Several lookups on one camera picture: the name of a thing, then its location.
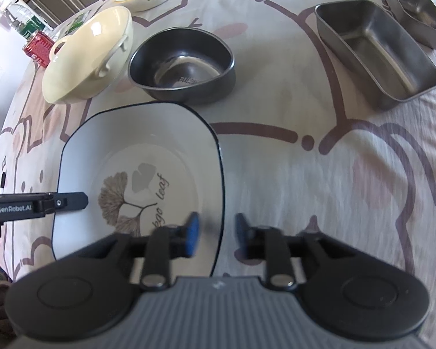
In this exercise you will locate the green snack packet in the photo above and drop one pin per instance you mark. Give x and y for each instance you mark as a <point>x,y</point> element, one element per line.
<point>74,25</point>

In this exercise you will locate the bear-print tablecloth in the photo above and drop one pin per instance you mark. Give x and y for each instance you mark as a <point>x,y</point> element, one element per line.
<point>294,189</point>

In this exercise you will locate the white square leaf-print plate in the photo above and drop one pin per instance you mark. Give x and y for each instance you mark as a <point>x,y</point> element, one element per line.
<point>149,141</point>

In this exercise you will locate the dark round metal bowl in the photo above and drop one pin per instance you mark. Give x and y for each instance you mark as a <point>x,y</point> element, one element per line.
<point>210,87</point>

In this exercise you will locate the small black pen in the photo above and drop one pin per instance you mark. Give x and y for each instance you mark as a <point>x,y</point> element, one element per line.
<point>2,180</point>

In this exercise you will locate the red drink can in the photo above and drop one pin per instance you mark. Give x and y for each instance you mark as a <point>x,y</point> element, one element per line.
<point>38,49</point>

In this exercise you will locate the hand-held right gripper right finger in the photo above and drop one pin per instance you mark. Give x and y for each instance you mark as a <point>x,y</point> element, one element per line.
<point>241,234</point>

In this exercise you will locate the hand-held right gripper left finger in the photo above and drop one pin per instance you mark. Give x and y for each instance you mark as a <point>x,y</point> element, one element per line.
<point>192,232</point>

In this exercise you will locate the stainless steel rectangular tray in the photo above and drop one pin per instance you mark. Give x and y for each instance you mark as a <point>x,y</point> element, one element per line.
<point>421,7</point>
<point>378,43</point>

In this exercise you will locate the clear plastic water bottle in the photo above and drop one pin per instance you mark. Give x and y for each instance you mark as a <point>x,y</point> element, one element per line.
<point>21,18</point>

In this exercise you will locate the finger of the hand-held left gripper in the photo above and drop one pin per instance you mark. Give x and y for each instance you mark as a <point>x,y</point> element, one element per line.
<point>72,201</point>

